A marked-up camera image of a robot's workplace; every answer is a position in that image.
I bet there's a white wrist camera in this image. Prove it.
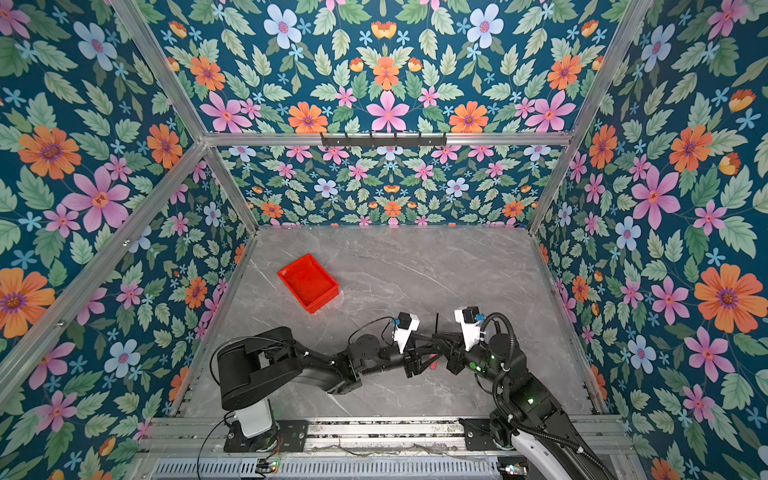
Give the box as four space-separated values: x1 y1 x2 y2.
454 306 485 352
393 312 420 354

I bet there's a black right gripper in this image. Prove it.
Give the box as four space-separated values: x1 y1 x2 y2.
432 332 511 394

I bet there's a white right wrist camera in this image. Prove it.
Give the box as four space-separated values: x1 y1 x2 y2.
454 306 485 352

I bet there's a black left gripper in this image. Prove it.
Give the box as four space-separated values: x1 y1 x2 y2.
360 330 442 378

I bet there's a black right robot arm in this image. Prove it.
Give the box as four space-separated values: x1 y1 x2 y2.
431 307 616 479

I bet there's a red plastic bin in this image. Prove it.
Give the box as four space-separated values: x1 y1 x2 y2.
278 254 340 314

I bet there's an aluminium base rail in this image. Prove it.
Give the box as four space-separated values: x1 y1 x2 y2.
139 416 631 457

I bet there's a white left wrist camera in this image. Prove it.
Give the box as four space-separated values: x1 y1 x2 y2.
393 312 420 354

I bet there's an aluminium frame post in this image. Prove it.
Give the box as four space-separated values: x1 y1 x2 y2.
528 0 653 238

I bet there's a black hook rail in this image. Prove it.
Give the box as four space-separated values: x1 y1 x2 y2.
320 133 448 148

